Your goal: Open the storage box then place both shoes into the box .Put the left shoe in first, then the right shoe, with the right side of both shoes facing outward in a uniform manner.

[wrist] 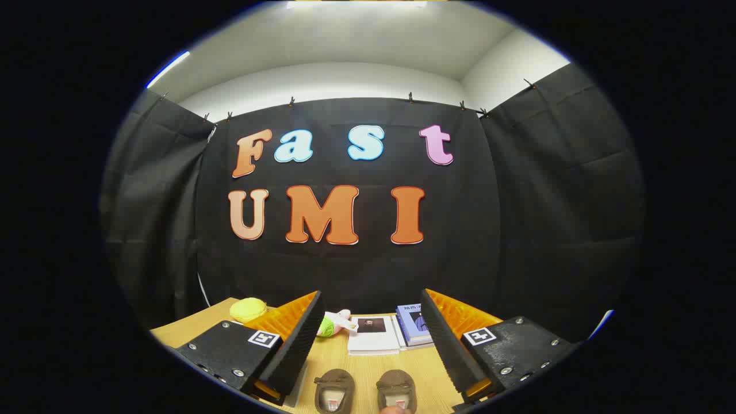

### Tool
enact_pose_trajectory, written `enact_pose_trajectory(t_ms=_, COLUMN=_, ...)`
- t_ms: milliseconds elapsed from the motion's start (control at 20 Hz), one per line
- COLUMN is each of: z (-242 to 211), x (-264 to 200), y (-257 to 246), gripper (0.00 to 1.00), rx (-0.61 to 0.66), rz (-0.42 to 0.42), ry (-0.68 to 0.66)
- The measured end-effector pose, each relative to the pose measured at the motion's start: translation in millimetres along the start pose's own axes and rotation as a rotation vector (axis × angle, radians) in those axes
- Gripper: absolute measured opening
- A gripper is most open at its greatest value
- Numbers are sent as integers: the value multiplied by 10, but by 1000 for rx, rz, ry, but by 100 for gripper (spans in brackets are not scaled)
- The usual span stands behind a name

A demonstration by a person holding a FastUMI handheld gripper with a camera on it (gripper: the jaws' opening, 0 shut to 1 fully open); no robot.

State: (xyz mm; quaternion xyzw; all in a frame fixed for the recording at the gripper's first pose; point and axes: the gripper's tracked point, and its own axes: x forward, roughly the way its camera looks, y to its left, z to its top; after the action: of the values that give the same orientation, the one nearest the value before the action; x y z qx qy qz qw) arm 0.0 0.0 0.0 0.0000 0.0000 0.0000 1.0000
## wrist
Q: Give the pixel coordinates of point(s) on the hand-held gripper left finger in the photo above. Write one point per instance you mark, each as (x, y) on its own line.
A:
(302, 339)

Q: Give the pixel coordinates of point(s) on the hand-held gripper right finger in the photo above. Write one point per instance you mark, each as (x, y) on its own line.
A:
(443, 339)

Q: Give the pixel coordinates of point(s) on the brown fuzzy shoe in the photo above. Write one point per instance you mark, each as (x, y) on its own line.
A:
(334, 386)
(397, 384)

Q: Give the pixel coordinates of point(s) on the pink green plush toy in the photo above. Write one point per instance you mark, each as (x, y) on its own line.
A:
(328, 326)

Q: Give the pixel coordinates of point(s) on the blue cover book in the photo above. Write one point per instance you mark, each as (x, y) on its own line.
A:
(415, 328)

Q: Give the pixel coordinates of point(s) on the white bottom book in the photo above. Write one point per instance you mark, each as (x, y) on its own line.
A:
(398, 334)

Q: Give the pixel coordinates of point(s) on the yellow knitted plush ball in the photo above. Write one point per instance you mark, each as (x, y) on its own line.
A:
(248, 310)

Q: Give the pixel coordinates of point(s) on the white book with portrait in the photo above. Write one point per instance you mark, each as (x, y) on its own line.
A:
(374, 339)

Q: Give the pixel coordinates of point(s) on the black backdrop cloth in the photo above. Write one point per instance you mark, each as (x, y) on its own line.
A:
(460, 230)

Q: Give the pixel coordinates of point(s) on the row of cloth clips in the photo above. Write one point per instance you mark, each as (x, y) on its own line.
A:
(410, 96)

